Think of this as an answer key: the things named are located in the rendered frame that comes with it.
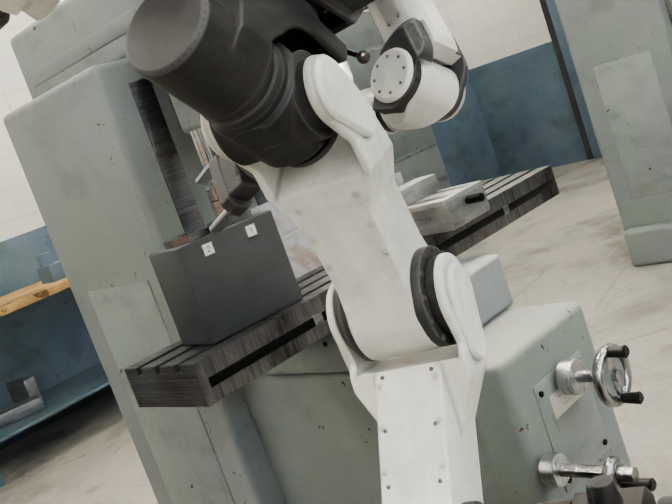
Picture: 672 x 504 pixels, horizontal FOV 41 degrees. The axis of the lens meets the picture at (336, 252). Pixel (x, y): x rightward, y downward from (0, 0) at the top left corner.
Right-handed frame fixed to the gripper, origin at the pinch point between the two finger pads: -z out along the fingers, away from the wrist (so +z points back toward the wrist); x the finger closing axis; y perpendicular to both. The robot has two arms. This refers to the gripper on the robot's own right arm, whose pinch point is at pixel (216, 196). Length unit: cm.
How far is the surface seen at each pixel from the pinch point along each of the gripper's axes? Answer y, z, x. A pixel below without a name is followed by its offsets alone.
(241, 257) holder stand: -9.6, -7.9, -6.6
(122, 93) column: -10, -30, 52
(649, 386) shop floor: -211, -32, -17
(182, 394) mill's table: 0.5, -21.5, -28.2
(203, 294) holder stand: -2.2, -12.4, -12.8
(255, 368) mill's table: -10.3, -13.2, -26.9
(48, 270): -159, -312, 192
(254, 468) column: -50, -65, -27
